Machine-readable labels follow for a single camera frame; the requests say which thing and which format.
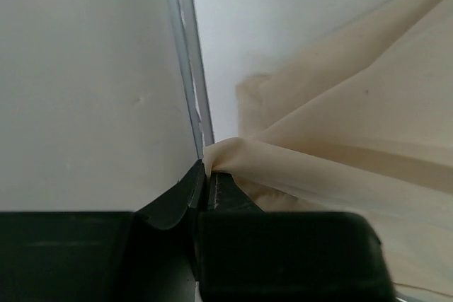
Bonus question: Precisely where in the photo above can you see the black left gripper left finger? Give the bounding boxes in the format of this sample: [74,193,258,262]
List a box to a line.
[1,161,205,301]

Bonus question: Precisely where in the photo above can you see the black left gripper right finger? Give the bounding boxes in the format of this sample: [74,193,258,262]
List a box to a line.
[197,173,396,301]

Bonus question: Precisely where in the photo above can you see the beige trousers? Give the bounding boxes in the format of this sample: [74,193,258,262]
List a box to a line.
[203,0,452,301]

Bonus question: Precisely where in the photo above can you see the aluminium left side rail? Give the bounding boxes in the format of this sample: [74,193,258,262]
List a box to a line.
[168,0,214,158]

